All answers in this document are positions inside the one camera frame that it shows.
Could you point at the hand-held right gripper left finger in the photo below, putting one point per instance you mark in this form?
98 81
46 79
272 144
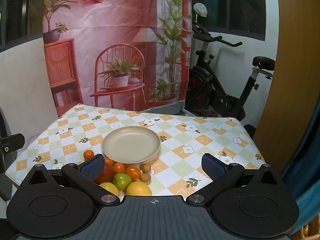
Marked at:
92 167

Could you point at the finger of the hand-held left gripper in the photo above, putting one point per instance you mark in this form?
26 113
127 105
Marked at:
12 142

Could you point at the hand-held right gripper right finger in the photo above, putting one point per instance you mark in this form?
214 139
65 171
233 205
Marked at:
214 167

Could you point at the tangerine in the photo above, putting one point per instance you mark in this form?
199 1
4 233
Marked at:
133 172
119 168
109 161
88 155

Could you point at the red apple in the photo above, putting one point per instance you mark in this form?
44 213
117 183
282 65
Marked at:
107 175

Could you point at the yellow lemon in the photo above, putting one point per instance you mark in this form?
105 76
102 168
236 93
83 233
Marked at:
139 188
110 188

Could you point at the green apple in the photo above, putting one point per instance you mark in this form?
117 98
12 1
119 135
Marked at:
122 181

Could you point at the beige round plate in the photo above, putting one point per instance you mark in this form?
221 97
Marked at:
131 143

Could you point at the brown longan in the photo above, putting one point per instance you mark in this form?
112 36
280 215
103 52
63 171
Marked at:
145 178
145 167

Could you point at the checkered floral tablecloth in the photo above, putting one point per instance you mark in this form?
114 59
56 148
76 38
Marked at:
180 140

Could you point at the black exercise bike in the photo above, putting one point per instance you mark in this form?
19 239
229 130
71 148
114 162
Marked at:
212 90

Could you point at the teal curtain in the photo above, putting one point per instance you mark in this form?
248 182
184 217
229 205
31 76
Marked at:
305 180

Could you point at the wooden door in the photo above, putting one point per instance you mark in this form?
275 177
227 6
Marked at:
287 80

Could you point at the dark window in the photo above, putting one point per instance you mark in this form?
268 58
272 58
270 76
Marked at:
20 10
232 5

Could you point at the white cloth cap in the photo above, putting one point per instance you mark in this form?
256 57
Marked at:
200 8

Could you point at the pink printed wall tapestry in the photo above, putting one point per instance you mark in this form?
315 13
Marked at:
112 25

